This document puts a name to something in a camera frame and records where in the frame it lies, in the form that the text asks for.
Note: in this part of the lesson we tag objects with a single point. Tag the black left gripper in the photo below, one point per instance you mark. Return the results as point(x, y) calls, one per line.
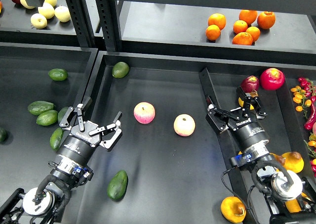
point(80, 146)

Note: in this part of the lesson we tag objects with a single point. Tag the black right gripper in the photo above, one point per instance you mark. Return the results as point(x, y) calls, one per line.
point(246, 132)

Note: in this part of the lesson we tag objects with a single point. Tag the yellow pear with brown stem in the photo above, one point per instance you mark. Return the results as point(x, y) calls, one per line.
point(233, 209)

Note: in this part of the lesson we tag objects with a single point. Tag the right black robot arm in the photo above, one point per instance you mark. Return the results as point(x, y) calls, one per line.
point(290, 198)

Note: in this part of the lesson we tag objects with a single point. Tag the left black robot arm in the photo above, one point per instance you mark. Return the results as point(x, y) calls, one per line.
point(70, 169)

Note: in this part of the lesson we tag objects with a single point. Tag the yellow pear near red apple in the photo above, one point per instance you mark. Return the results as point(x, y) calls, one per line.
point(241, 103)

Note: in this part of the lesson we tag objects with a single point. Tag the dark avocado upright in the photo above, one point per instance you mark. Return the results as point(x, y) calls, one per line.
point(61, 114)

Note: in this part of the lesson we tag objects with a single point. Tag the green avocado near tray edge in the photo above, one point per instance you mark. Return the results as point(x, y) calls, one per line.
point(56, 138)

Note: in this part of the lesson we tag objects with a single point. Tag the light green avocado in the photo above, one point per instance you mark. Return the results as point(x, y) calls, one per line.
point(47, 118)

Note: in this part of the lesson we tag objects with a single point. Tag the dark green avocado long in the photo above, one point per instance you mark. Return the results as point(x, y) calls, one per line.
point(40, 106)

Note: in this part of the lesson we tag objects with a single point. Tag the green avocado in middle tray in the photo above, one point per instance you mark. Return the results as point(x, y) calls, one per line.
point(120, 70)

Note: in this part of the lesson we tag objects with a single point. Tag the yellow pear middle of row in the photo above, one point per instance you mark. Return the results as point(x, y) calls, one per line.
point(279, 158)

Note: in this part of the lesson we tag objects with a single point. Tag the green avocado top left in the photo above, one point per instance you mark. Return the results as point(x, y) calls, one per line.
point(58, 74)

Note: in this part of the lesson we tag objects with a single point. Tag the dark avocado at left edge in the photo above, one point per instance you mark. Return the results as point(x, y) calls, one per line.
point(3, 134)

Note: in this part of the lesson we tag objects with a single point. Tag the yellow pear bottom right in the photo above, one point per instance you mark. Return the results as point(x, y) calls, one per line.
point(293, 206)

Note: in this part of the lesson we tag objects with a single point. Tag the pale yellow pear right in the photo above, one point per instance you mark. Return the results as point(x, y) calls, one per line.
point(62, 13)

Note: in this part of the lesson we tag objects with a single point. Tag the pale yellow pear front left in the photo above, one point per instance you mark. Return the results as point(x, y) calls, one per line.
point(38, 21)

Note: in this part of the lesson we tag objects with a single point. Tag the pale yellow pear middle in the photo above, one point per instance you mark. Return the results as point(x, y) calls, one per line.
point(47, 10)

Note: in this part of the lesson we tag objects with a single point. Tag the bright red apple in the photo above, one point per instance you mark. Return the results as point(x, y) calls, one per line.
point(272, 79)

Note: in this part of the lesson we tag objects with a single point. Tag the pink red apple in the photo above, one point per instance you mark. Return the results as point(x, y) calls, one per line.
point(144, 112)

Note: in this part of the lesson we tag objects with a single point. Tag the black right tray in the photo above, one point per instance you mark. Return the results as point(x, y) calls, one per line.
point(219, 82)

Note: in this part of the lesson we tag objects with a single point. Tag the black tray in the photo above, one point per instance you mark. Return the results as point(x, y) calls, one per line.
point(219, 82)
point(172, 179)
point(24, 78)

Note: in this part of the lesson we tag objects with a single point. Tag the pale yellow pink apple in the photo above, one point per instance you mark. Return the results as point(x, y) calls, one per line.
point(184, 125)

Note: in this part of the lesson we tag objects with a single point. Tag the cherry tomato vine bunch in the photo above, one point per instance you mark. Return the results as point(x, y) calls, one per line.
point(304, 94)

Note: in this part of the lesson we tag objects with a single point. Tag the orange front bottom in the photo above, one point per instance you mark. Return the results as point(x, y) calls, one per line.
point(242, 38)

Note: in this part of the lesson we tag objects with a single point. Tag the orange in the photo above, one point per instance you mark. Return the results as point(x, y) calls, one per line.
point(218, 20)
point(212, 32)
point(248, 16)
point(242, 38)
point(266, 20)

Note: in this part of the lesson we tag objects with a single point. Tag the red chili pepper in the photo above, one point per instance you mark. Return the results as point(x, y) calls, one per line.
point(312, 118)

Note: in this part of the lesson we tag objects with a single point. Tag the orange right small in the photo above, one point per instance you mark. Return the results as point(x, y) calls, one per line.
point(254, 32)

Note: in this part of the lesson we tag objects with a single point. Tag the orange small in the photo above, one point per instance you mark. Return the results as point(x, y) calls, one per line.
point(239, 26)
point(254, 32)

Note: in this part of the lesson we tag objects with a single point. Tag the orange lower left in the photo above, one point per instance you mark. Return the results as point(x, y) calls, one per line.
point(212, 32)

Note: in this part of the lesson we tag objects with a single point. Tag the black middle tray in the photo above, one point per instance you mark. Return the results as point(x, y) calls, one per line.
point(172, 179)

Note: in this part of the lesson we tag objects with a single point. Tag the black left tray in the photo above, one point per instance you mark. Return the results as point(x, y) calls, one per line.
point(24, 78)

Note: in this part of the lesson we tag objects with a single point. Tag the orange centre small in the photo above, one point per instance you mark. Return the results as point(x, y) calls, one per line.
point(239, 26)

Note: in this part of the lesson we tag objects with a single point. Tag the orange top left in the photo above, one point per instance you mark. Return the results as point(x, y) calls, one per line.
point(218, 20)

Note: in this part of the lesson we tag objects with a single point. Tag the orange top middle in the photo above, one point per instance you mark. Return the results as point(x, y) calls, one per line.
point(248, 16)

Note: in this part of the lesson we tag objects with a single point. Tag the orange top right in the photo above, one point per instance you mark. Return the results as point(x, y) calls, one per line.
point(266, 20)

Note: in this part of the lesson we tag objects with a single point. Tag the black tray divider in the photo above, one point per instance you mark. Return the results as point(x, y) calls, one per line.
point(222, 135)

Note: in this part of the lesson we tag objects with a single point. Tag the black shelf upright post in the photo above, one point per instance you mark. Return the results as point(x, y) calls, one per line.
point(108, 21)

